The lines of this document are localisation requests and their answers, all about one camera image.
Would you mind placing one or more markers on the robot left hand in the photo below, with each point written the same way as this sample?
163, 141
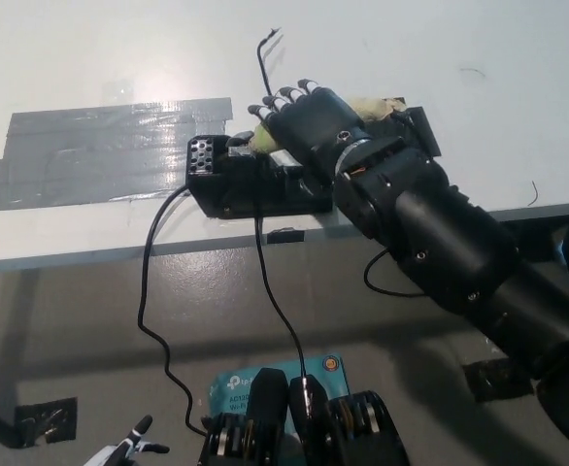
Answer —
119, 449

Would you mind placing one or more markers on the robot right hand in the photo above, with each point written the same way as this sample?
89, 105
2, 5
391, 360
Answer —
313, 126

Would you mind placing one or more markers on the tape-wrapped soldering iron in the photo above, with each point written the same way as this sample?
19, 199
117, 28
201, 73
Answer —
372, 109

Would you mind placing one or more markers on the black soldering station base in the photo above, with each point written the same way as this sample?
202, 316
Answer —
226, 194

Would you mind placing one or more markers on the black robot torso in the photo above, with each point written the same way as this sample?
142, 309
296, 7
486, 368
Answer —
265, 412

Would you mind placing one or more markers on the black floor tape patch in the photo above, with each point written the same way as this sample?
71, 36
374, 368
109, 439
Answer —
488, 383
54, 417

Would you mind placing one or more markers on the black iron holder pad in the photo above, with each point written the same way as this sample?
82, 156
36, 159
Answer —
423, 133

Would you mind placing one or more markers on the small black tape strip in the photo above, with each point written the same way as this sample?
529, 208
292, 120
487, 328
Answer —
284, 236

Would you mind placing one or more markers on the teal router box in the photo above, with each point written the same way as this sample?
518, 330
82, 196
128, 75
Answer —
231, 393

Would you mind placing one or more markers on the grey duct tape patch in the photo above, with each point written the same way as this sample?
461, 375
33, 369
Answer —
95, 153

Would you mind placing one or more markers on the black under-table bracket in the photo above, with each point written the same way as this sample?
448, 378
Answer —
537, 242

